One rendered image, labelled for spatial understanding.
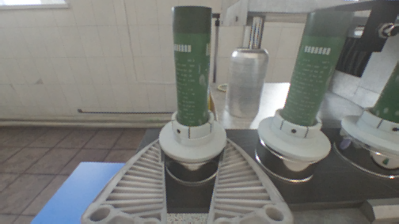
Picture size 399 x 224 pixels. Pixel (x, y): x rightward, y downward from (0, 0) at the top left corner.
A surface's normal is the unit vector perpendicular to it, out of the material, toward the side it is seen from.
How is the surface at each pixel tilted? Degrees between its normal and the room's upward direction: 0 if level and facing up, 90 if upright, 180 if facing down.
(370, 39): 90
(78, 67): 90
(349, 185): 0
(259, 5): 90
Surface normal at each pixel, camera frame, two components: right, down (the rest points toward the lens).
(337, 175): 0.01, -0.90
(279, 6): 0.01, 0.43
